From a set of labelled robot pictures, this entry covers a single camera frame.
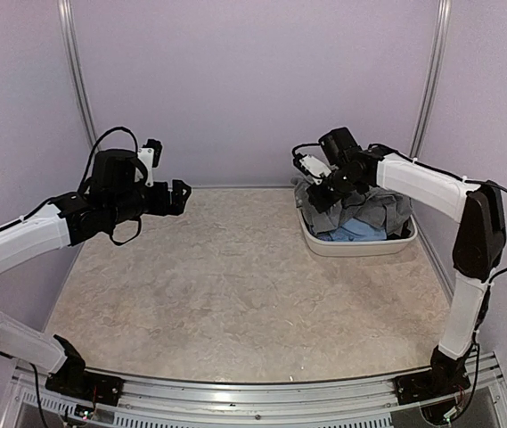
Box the front aluminium rail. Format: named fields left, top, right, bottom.
left=0, top=353, right=507, bottom=427

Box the grey long sleeve shirt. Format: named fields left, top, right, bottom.
left=291, top=177, right=412, bottom=238

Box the left aluminium frame post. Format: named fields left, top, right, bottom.
left=57, top=0, right=97, bottom=148

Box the right aluminium frame post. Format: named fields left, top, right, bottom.
left=410, top=0, right=452, bottom=158

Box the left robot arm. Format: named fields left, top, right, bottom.
left=0, top=147, right=192, bottom=397

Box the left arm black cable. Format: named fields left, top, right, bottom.
left=77, top=126, right=143, bottom=246

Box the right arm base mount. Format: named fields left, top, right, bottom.
left=394, top=370, right=471, bottom=406

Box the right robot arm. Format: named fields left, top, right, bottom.
left=292, top=128, right=506, bottom=396

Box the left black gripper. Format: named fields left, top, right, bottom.
left=108, top=178, right=192, bottom=226

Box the white plastic bin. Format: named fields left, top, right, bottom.
left=296, top=205, right=417, bottom=258

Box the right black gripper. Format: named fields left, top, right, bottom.
left=306, top=166, right=364, bottom=212

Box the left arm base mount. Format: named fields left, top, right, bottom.
left=45, top=370, right=125, bottom=407

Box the light blue shirt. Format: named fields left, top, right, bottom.
left=315, top=218, right=388, bottom=243

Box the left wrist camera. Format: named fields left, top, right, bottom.
left=135, top=138, right=163, bottom=187

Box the aluminium frame post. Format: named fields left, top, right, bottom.
left=410, top=0, right=452, bottom=158
left=57, top=0, right=97, bottom=148

